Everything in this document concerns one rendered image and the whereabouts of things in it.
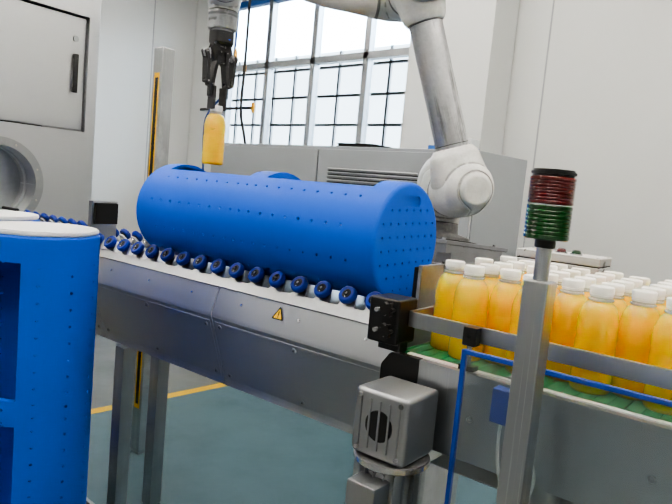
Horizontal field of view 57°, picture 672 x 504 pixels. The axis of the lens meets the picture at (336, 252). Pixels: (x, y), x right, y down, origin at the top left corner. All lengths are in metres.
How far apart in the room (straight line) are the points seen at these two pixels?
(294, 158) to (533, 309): 3.08
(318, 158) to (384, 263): 2.41
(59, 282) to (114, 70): 5.20
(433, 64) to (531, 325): 1.13
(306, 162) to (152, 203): 2.02
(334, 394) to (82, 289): 0.69
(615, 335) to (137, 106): 6.09
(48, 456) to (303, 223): 0.87
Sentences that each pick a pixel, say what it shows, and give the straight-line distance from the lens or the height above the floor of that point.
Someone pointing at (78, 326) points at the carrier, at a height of 0.80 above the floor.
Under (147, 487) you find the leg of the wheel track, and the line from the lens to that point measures 2.43.
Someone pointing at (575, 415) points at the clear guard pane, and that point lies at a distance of 1.06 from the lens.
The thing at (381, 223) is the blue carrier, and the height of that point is 1.14.
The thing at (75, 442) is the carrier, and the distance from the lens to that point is 1.82.
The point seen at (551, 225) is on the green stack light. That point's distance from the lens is 0.92.
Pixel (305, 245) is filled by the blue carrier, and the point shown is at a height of 1.06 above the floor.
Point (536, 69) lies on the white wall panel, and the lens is 4.47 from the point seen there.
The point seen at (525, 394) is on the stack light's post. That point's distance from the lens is 0.97.
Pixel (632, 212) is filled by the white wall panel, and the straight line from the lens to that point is 4.11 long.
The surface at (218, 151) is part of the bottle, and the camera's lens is 1.99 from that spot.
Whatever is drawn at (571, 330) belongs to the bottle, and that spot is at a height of 0.99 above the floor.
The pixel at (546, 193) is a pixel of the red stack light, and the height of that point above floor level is 1.22.
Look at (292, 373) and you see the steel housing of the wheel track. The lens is 1.58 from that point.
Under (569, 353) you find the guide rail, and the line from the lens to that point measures 1.11.
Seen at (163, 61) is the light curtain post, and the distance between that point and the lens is 2.70.
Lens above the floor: 1.20
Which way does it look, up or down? 6 degrees down
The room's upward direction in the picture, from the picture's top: 5 degrees clockwise
